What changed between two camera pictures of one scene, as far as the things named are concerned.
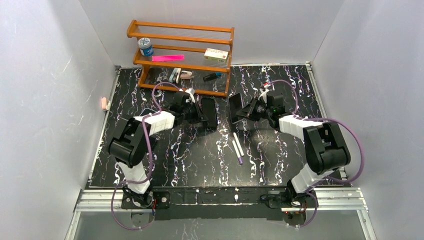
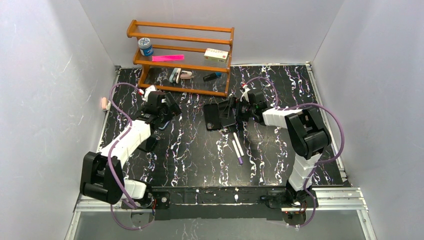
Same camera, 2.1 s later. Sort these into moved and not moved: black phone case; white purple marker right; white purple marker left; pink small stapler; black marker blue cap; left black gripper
Moved: black phone case; left black gripper
Not moved: black marker blue cap; white purple marker right; pink small stapler; white purple marker left
